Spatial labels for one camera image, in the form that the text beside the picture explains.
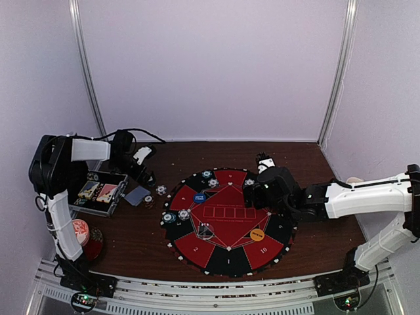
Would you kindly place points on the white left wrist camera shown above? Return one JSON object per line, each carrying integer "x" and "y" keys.
{"x": 144, "y": 153}

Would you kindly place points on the aluminium poker case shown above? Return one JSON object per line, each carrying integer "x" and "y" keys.
{"x": 83, "y": 151}

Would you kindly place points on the left aluminium frame post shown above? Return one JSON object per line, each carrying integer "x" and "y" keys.
{"x": 85, "y": 67}

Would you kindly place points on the blue playing card deck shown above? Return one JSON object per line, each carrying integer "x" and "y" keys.
{"x": 136, "y": 196}

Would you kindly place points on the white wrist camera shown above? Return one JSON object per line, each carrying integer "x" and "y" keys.
{"x": 144, "y": 153}
{"x": 264, "y": 161}

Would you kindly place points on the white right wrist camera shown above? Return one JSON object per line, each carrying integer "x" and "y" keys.
{"x": 264, "y": 161}

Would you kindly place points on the green white chip stack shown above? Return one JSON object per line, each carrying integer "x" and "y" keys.
{"x": 151, "y": 182}

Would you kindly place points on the orange big blind button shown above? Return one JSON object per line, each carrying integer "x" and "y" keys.
{"x": 257, "y": 235}

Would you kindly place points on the right aluminium frame post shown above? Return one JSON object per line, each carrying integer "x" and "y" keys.
{"x": 342, "y": 64}

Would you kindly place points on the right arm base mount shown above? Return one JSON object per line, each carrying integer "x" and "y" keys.
{"x": 332, "y": 284}

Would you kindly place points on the black gold card box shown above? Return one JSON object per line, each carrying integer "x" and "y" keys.
{"x": 88, "y": 190}

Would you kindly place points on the white grey chip stack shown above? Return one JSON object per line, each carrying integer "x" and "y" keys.
{"x": 161, "y": 190}

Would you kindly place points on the red black chip stack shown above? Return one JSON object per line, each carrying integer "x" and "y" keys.
{"x": 149, "y": 202}

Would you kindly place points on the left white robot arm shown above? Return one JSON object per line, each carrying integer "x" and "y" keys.
{"x": 59, "y": 160}

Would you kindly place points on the dark red round lid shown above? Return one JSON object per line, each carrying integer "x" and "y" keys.
{"x": 95, "y": 244}

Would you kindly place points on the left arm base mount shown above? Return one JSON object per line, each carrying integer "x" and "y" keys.
{"x": 76, "y": 276}

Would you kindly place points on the red gold card box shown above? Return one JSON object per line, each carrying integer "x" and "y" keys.
{"x": 106, "y": 194}

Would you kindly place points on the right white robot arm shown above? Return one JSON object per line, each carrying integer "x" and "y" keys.
{"x": 336, "y": 199}

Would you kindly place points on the green chips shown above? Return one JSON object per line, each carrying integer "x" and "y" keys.
{"x": 169, "y": 218}
{"x": 206, "y": 174}

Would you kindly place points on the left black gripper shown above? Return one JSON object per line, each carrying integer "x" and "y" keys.
{"x": 144, "y": 178}

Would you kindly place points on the white chips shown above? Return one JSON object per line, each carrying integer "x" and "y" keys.
{"x": 249, "y": 182}
{"x": 213, "y": 183}
{"x": 184, "y": 215}

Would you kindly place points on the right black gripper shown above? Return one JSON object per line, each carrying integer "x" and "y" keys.
{"x": 253, "y": 189}

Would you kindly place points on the red floral round tin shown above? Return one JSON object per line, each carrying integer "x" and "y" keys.
{"x": 82, "y": 231}

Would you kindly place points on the patterned paper cup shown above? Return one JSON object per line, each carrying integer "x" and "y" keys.
{"x": 352, "y": 180}

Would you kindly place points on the blue small blind button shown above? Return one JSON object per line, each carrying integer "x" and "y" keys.
{"x": 199, "y": 198}

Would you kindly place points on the aluminium frame post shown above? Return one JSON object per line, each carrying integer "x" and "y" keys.
{"x": 342, "y": 64}
{"x": 85, "y": 67}

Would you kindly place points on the round red black poker mat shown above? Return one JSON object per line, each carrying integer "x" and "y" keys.
{"x": 231, "y": 252}

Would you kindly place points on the front aluminium rail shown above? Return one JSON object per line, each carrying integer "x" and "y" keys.
{"x": 286, "y": 288}

